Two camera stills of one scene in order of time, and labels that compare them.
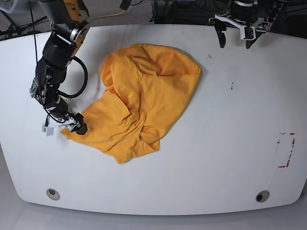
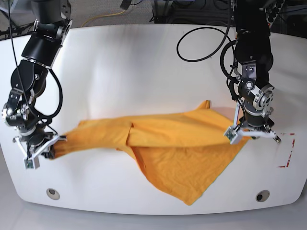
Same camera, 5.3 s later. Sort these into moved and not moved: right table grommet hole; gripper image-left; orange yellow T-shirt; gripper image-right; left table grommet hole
Moved: gripper image-left; orange yellow T-shirt; gripper image-right
Not moved: left table grommet hole; right table grommet hole
